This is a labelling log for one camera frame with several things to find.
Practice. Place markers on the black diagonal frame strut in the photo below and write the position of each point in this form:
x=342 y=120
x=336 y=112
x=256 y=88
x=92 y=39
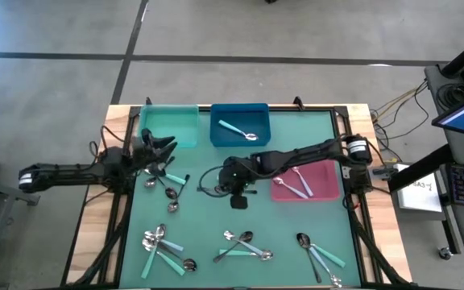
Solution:
x=373 y=249
x=103 y=249

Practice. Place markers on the black table clamp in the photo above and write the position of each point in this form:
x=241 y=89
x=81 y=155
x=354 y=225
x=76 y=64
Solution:
x=148 y=101
x=298 y=102

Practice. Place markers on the dark blue plastic bin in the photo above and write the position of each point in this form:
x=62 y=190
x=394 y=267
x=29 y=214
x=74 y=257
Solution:
x=224 y=139

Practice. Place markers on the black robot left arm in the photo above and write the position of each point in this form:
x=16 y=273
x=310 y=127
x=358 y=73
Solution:
x=63 y=173

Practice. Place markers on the translucent light teal bin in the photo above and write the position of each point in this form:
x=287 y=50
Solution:
x=171 y=121

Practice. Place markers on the pink plastic bin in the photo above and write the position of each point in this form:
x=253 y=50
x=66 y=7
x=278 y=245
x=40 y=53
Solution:
x=324 y=181

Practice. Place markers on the black diagonal frame beam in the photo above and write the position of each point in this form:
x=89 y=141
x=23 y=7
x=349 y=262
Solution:
x=421 y=169

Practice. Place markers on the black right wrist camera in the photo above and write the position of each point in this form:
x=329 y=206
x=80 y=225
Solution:
x=239 y=202

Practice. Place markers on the white paper sheet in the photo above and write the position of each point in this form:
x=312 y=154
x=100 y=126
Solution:
x=421 y=197

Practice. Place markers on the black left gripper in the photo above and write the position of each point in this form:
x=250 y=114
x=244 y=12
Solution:
x=141 y=157

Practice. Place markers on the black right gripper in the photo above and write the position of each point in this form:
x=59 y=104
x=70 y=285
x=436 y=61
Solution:
x=236 y=173

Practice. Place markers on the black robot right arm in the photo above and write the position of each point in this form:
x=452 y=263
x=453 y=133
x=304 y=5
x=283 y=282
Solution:
x=304 y=155

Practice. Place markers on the grey equipment cart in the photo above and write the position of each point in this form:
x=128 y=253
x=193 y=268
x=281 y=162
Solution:
x=463 y=151

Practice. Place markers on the cart caster wheel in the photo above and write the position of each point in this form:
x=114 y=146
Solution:
x=444 y=253

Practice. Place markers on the green table mat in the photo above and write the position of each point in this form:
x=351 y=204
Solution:
x=216 y=217

